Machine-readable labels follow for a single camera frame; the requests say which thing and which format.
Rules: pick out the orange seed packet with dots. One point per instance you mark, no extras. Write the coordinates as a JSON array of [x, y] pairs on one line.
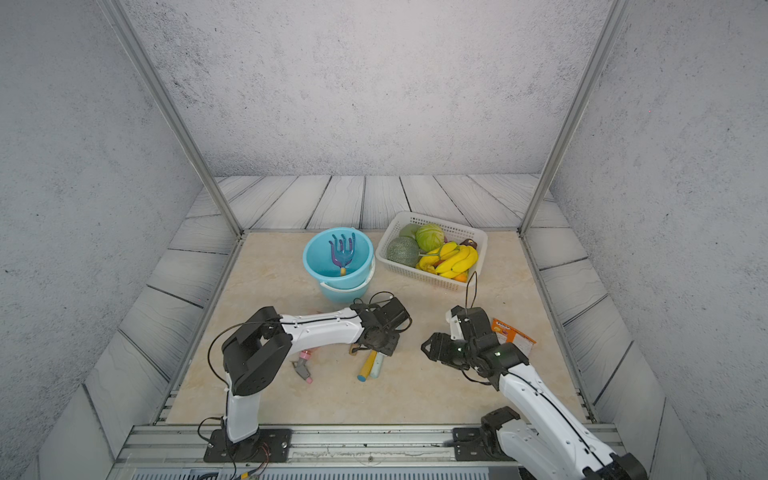
[[508, 334]]

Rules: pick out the light blue plastic bucket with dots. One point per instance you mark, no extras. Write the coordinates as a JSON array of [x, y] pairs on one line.
[[339, 289]]

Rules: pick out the netted green melon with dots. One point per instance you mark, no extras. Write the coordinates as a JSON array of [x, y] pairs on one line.
[[403, 251]]

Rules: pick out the dark purple eggplant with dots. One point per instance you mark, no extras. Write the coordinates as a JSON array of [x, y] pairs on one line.
[[468, 243]]

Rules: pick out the yellow banana bunch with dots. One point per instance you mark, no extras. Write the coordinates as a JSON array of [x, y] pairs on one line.
[[452, 261]]

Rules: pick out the purple rake pink handle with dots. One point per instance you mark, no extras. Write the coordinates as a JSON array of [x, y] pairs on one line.
[[339, 254]]

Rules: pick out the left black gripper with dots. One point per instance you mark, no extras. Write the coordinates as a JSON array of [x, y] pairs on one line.
[[393, 346]]

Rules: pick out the teal fork yellow handle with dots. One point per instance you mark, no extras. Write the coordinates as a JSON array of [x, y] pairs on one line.
[[350, 247]]

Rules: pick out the white plastic basket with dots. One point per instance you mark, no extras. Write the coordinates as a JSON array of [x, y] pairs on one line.
[[454, 232]]

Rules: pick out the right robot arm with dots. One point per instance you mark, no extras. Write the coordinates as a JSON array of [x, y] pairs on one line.
[[536, 430]]

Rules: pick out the pink spray bottle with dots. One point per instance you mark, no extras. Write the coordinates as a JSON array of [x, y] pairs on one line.
[[300, 366]]

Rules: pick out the yellow shovel blue-tipped handle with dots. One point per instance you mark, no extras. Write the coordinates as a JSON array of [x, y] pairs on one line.
[[367, 367]]

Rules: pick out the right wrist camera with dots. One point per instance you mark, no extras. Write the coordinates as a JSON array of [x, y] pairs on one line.
[[455, 327]]

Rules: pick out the front aluminium rail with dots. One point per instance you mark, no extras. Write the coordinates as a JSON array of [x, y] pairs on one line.
[[329, 451]]

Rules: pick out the right metal frame post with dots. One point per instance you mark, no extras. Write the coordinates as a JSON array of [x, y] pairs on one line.
[[597, 61]]

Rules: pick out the left metal frame post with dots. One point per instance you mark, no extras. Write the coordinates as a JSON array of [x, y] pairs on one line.
[[131, 43]]

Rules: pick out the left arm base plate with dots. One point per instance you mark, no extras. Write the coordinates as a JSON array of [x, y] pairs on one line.
[[268, 445]]

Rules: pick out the smooth green fruit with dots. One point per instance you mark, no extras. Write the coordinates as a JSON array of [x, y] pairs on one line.
[[409, 231]]

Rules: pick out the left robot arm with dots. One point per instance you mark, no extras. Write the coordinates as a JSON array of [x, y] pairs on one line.
[[256, 351]]

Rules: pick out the metal frame post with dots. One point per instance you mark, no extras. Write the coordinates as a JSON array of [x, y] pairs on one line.
[[131, 43], [597, 61]]

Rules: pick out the light blue rake pale handle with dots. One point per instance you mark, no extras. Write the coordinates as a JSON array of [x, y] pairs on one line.
[[377, 365]]

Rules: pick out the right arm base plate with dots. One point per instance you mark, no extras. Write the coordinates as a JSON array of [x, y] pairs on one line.
[[474, 444]]

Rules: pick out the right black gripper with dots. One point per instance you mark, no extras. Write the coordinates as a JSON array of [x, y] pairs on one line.
[[439, 348]]

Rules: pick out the green cabbage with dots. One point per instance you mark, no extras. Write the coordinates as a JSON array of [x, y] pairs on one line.
[[430, 237]]

